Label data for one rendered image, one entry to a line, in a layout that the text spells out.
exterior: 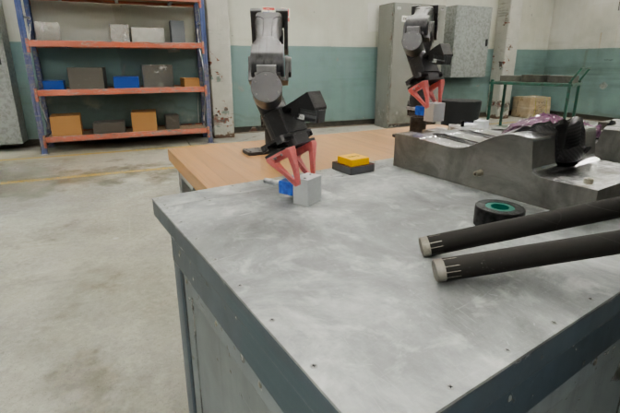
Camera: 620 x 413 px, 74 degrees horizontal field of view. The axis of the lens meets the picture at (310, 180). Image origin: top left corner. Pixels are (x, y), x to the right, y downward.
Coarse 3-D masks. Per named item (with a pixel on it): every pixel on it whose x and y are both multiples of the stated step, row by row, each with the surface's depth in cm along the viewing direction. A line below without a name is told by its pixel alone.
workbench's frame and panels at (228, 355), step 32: (192, 256) 66; (192, 288) 79; (224, 288) 55; (192, 320) 83; (224, 320) 63; (256, 320) 47; (608, 320) 52; (192, 352) 88; (224, 352) 69; (256, 352) 54; (544, 352) 43; (576, 352) 54; (608, 352) 63; (192, 384) 91; (224, 384) 72; (256, 384) 57; (288, 384) 47; (512, 384) 41; (544, 384) 50; (576, 384) 58; (608, 384) 67
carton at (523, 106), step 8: (520, 96) 832; (528, 96) 837; (536, 96) 836; (544, 96) 833; (520, 104) 818; (528, 104) 804; (536, 104) 807; (544, 104) 817; (512, 112) 838; (520, 112) 820; (528, 112) 806; (536, 112) 813; (544, 112) 823
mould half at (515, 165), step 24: (408, 144) 108; (432, 144) 101; (456, 144) 100; (480, 144) 90; (504, 144) 85; (528, 144) 81; (552, 144) 84; (408, 168) 109; (432, 168) 102; (456, 168) 96; (480, 168) 91; (504, 168) 86; (528, 168) 82; (552, 168) 84; (576, 168) 87; (600, 168) 87; (504, 192) 87; (528, 192) 82; (552, 192) 79; (576, 192) 75; (600, 192) 72
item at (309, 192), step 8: (304, 176) 83; (312, 176) 83; (320, 176) 84; (280, 184) 85; (288, 184) 83; (304, 184) 80; (312, 184) 82; (320, 184) 84; (280, 192) 85; (288, 192) 84; (296, 192) 82; (304, 192) 81; (312, 192) 82; (320, 192) 85; (296, 200) 83; (304, 200) 81; (312, 200) 82
